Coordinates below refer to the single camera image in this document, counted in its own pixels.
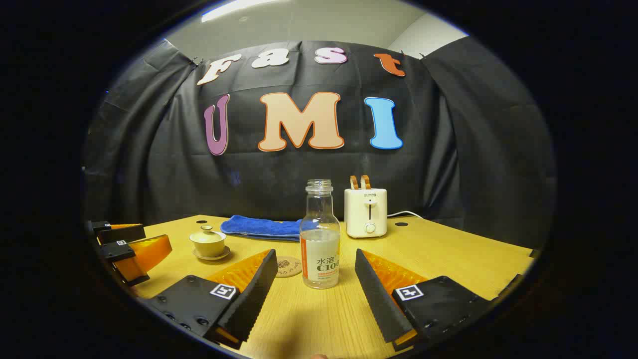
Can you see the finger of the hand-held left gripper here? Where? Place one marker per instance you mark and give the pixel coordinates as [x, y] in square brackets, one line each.
[117, 251]
[122, 235]

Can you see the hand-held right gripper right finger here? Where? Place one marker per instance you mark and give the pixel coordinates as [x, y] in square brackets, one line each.
[379, 299]

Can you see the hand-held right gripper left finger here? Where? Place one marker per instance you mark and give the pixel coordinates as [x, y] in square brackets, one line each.
[254, 299]

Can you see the round cork coaster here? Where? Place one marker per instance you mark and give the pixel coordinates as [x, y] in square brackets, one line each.
[288, 267]

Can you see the cream teacup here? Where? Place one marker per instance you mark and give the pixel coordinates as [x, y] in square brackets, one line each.
[208, 249]

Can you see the clear water bottle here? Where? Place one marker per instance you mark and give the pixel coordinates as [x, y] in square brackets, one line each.
[320, 249]

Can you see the cream saucer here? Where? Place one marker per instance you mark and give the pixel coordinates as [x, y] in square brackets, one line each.
[223, 255]

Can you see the blue towel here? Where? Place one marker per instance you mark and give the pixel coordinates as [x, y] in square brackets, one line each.
[259, 227]

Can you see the white toaster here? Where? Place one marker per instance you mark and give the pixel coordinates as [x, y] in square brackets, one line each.
[359, 214]

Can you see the toast slice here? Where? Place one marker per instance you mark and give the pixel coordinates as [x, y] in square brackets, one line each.
[354, 182]
[366, 182]

